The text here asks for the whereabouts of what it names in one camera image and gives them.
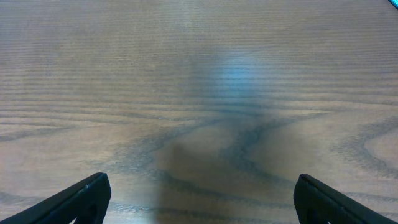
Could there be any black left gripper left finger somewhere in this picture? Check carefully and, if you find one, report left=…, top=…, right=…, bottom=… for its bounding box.
left=1, top=172, right=111, bottom=224

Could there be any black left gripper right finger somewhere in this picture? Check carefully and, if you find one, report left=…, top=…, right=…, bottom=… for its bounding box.
left=294, top=174, right=397, bottom=224

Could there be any blue microfiber cloth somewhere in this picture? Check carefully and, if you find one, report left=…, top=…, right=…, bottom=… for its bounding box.
left=388, top=0, right=398, bottom=9

